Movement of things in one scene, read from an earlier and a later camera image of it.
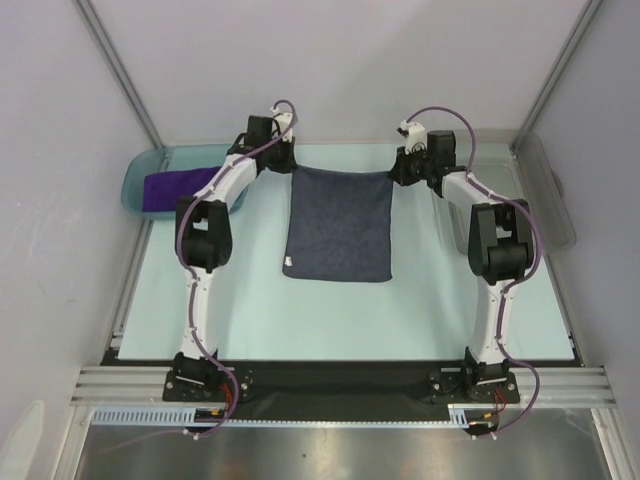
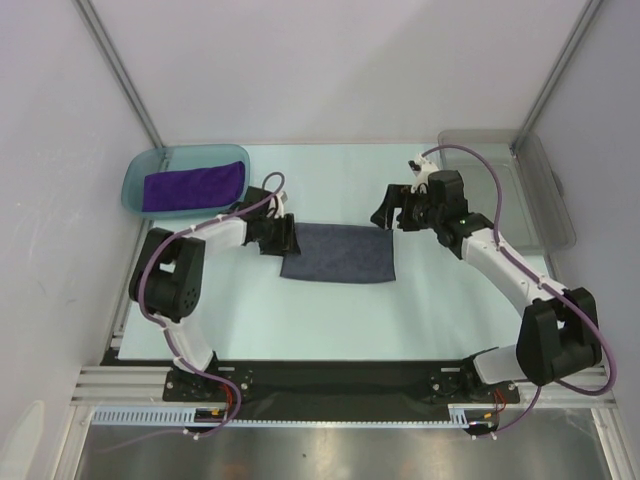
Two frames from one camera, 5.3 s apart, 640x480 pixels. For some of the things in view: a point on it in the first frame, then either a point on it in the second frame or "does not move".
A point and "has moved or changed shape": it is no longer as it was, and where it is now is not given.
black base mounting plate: [332, 390] does not move
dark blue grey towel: [339, 225] has moved or changed shape
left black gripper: [290, 163] → [286, 237]
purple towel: [163, 190] does not move
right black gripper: [400, 173] → [401, 208]
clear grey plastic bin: [514, 164] does not move
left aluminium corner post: [120, 73] does not move
